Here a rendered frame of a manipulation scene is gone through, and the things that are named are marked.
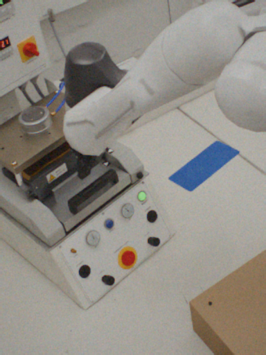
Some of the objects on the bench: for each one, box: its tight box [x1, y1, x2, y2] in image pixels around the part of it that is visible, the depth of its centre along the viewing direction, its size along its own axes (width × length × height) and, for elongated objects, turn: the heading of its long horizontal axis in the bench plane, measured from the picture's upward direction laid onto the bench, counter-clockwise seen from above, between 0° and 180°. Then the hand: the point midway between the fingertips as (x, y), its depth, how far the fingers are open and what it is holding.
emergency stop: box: [121, 250, 135, 266], centre depth 157 cm, size 2×4×4 cm, turn 143°
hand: (84, 167), depth 144 cm, fingers closed
